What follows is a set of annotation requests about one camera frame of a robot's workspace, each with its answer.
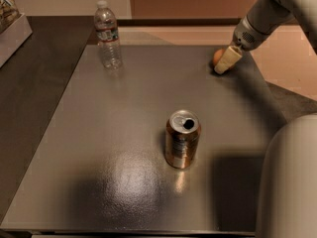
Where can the orange fruit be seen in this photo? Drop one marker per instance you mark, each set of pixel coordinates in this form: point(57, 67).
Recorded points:
point(223, 59)

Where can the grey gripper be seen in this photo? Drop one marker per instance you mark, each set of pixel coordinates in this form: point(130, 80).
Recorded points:
point(243, 34)

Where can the white box with items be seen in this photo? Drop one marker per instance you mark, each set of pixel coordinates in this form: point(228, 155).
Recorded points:
point(14, 29)

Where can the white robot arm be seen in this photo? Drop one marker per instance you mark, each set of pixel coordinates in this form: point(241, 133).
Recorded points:
point(288, 191)

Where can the clear plastic water bottle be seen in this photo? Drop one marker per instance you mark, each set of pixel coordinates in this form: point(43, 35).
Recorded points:
point(107, 32)

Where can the orange soda can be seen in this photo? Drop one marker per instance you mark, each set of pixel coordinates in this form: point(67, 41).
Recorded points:
point(181, 138)

